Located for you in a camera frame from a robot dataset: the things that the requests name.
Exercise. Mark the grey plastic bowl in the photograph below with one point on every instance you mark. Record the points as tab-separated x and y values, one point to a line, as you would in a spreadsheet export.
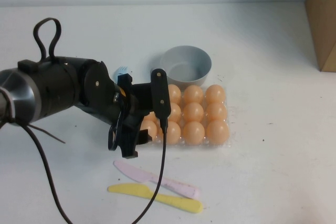
194	61

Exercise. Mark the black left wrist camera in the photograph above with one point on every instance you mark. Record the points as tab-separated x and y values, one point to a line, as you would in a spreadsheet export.
160	93

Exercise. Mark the clear plastic egg tray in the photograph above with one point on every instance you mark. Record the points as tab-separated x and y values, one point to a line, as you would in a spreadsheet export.
205	144

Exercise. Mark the yellow plastic knife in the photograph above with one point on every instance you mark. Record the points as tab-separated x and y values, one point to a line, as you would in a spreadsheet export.
131	190

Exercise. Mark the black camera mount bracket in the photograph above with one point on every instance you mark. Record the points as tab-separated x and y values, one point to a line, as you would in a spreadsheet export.
141	90

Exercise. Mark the brown cardboard box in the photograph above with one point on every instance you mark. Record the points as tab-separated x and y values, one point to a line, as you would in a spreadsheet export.
323	24

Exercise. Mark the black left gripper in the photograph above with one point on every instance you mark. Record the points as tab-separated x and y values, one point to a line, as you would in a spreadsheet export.
128	111

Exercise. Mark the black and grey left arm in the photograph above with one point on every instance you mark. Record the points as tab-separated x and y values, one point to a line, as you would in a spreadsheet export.
52	87

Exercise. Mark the pink plastic knife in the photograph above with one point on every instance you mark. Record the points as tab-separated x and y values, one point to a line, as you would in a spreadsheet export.
131	171

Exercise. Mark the light blue plastic fork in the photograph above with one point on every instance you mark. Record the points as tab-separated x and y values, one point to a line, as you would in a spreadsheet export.
120	72

